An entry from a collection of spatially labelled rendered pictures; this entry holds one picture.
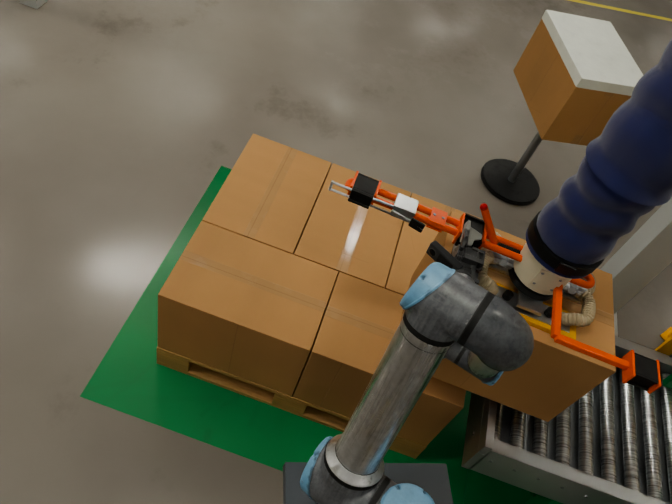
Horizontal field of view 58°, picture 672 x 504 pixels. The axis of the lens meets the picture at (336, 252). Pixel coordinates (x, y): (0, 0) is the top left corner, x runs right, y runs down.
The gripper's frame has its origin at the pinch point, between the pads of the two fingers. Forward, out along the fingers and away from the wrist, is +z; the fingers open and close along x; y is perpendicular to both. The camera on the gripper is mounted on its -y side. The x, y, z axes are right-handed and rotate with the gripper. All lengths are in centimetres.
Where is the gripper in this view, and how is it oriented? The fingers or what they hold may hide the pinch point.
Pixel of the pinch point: (461, 229)
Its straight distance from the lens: 188.4
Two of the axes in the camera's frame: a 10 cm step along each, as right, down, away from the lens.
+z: 2.7, -7.2, 6.5
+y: 9.4, 3.5, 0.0
